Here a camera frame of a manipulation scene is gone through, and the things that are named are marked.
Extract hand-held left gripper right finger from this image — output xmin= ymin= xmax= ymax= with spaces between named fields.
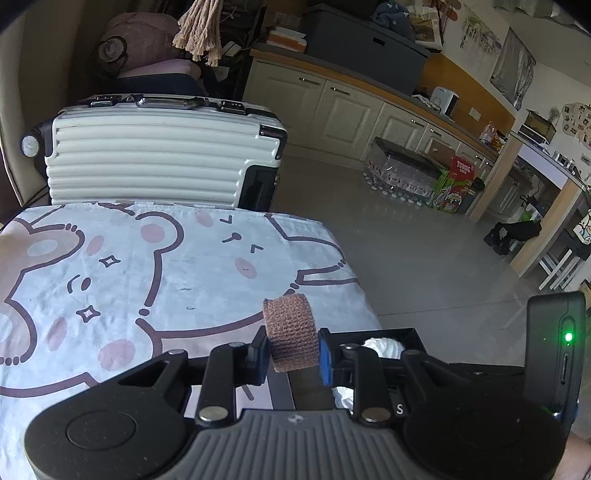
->
xmin=318 ymin=328 xmax=451 ymax=425

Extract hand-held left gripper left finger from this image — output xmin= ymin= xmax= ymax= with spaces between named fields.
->
xmin=117 ymin=325 xmax=269 ymax=425

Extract brown bandage roll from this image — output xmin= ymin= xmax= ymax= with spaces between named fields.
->
xmin=262 ymin=293 xmax=320 ymax=372

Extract black cardboard box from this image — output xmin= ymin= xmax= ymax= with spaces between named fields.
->
xmin=270 ymin=327 xmax=431 ymax=412

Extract white mesh cloth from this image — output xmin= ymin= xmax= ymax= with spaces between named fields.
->
xmin=331 ymin=385 xmax=357 ymax=411

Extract person's right forearm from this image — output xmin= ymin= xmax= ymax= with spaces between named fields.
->
xmin=554 ymin=434 xmax=591 ymax=480

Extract white stool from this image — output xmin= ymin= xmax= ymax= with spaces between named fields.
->
xmin=538 ymin=231 xmax=591 ymax=291

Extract black bag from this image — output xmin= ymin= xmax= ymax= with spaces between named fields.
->
xmin=484 ymin=220 xmax=543 ymax=257

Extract wooden side counter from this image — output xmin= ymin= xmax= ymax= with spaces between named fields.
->
xmin=508 ymin=131 xmax=591 ymax=280

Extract bear printed blanket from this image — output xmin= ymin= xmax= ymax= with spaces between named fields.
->
xmin=0 ymin=200 xmax=384 ymax=416

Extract green drink carton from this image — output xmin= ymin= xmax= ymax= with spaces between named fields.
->
xmin=431 ymin=154 xmax=478 ymax=215

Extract pack of water bottles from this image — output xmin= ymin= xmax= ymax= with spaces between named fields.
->
xmin=362 ymin=136 xmax=441 ymax=208

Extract snack bags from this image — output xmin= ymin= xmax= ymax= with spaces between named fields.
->
xmin=478 ymin=121 xmax=509 ymax=153

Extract white ribbed suitcase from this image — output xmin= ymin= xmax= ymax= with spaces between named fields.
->
xmin=21 ymin=93 xmax=289 ymax=213

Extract cream kitchen cabinets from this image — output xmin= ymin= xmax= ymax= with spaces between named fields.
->
xmin=242 ymin=44 xmax=518 ymax=222

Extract white countertop appliance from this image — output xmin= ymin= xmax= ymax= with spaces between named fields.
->
xmin=429 ymin=87 xmax=461 ymax=117

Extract grey storage box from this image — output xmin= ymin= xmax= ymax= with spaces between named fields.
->
xmin=302 ymin=4 xmax=432 ymax=96

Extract stack of books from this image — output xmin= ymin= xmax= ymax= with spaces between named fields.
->
xmin=265 ymin=28 xmax=308 ymax=52

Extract pink cushion pile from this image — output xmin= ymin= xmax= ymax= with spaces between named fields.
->
xmin=92 ymin=13 xmax=201 ymax=81

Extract blue patterned cloth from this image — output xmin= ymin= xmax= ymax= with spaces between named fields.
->
xmin=372 ymin=0 xmax=416 ymax=42

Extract cream curtain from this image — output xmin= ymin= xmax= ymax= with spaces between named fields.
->
xmin=0 ymin=0 xmax=93 ymax=217

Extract grey wall picture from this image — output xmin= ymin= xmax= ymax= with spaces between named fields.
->
xmin=489 ymin=28 xmax=536 ymax=112

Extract beige rope tassel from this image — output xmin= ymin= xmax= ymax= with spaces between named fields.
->
xmin=173 ymin=0 xmax=225 ymax=68

